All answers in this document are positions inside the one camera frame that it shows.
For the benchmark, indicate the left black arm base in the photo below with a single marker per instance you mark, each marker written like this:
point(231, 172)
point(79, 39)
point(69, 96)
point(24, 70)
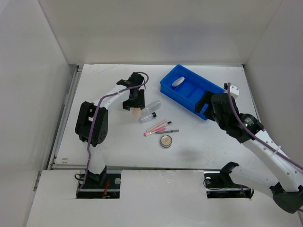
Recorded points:
point(103, 186)

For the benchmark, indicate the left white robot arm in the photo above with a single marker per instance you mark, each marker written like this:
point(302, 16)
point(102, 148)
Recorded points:
point(92, 122)

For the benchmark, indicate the round white powder puff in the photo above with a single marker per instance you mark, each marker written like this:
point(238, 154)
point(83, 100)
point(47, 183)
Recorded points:
point(178, 82)

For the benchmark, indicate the pink brush black bristles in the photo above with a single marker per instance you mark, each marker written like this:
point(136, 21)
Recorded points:
point(166, 124)

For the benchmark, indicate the clear plastic bottle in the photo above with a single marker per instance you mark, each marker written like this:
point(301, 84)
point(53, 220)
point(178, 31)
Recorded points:
point(152, 107)

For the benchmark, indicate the blue plastic organizer tray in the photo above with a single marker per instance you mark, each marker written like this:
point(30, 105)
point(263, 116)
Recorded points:
point(190, 91)

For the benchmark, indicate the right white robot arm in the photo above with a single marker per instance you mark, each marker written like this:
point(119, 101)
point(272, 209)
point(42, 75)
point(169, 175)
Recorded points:
point(284, 183)

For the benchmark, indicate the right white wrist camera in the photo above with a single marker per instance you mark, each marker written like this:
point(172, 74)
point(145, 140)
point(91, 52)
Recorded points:
point(234, 90)

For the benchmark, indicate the light pink stick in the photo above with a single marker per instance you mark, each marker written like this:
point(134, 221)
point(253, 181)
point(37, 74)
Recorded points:
point(156, 126)

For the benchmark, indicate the grey eyeliner pencil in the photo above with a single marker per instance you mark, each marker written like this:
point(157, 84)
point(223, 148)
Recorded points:
point(165, 132)

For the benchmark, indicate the clear vial black cap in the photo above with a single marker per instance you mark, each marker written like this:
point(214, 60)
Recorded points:
point(148, 117)

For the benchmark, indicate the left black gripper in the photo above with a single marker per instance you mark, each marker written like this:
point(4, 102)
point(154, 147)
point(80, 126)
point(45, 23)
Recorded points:
point(138, 104)

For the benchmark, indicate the pink applicator brush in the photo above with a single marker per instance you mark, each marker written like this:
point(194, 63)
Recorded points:
point(153, 132)

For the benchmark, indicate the round powder compact jar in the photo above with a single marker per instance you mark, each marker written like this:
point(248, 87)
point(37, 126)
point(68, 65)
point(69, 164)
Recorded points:
point(166, 141)

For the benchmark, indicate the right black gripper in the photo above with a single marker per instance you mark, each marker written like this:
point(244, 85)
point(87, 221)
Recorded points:
point(205, 99)

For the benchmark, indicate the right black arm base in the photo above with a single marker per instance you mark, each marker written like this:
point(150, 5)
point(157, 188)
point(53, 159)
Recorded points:
point(219, 184)

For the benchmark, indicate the beige makeup sponge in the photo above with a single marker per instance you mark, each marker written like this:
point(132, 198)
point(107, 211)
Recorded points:
point(136, 111)

